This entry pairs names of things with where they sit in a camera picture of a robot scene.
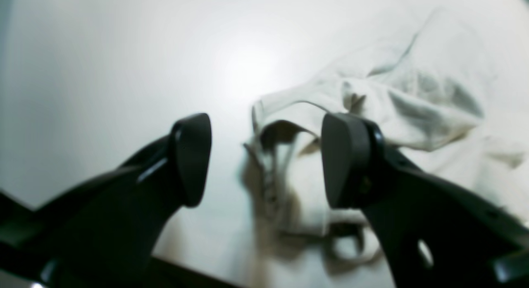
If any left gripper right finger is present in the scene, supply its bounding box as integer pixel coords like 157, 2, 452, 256
322, 113, 529, 288

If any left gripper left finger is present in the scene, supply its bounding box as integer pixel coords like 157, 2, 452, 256
1, 113, 212, 288

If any beige t-shirt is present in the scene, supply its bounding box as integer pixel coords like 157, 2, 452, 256
246, 11, 528, 264

